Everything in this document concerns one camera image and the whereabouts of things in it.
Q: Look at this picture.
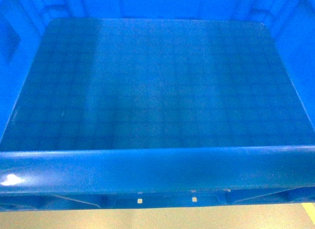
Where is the large blue plastic crate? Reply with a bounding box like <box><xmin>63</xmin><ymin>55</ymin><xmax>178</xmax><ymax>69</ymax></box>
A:
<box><xmin>0</xmin><ymin>0</ymin><xmax>315</xmax><ymax>212</ymax></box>

